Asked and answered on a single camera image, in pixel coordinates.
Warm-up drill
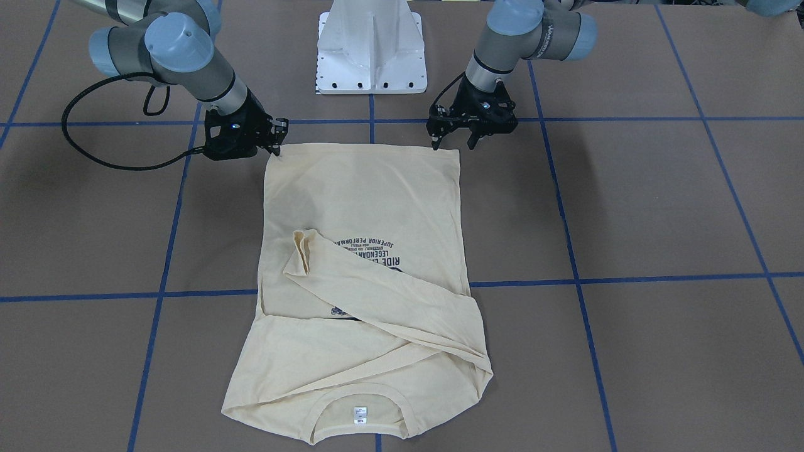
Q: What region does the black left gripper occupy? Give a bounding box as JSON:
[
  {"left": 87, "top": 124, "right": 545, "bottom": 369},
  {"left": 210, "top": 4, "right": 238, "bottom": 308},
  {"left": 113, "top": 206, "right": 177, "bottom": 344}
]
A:
[{"left": 426, "top": 74, "right": 519, "bottom": 151}]

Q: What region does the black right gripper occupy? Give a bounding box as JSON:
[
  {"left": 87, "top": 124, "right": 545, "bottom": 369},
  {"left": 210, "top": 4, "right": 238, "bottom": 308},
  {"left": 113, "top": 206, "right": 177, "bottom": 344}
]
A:
[{"left": 203, "top": 91, "right": 290, "bottom": 161}]

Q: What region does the beige long sleeve printed shirt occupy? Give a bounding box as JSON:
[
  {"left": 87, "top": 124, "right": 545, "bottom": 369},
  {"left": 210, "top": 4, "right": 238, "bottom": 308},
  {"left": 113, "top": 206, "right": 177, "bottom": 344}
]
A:
[{"left": 222, "top": 143, "right": 493, "bottom": 444}]

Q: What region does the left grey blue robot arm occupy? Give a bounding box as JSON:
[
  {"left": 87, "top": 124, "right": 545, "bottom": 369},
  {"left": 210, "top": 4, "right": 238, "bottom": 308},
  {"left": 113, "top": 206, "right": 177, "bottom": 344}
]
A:
[{"left": 426, "top": 1, "right": 598, "bottom": 149}]

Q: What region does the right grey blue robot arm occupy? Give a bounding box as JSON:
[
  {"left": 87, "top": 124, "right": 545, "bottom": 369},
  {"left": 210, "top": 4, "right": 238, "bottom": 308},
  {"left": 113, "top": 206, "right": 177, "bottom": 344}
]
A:
[{"left": 61, "top": 1, "right": 289, "bottom": 161}]

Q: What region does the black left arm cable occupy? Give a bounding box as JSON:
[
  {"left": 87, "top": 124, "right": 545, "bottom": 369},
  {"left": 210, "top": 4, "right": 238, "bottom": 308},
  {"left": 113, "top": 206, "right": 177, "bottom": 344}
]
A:
[{"left": 430, "top": 72, "right": 467, "bottom": 120}]

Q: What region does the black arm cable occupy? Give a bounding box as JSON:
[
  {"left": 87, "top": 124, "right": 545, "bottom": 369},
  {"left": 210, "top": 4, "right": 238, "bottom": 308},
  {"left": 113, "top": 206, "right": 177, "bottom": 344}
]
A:
[
  {"left": 60, "top": 70, "right": 209, "bottom": 173},
  {"left": 430, "top": 72, "right": 467, "bottom": 120}
]

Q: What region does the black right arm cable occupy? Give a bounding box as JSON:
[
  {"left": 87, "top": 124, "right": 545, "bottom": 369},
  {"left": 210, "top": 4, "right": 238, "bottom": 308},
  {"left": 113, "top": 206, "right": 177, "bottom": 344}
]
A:
[{"left": 60, "top": 70, "right": 209, "bottom": 173}]

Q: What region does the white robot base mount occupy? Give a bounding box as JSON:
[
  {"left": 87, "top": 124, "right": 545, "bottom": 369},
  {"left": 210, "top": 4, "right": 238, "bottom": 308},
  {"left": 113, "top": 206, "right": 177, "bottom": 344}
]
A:
[{"left": 316, "top": 1, "right": 428, "bottom": 95}]

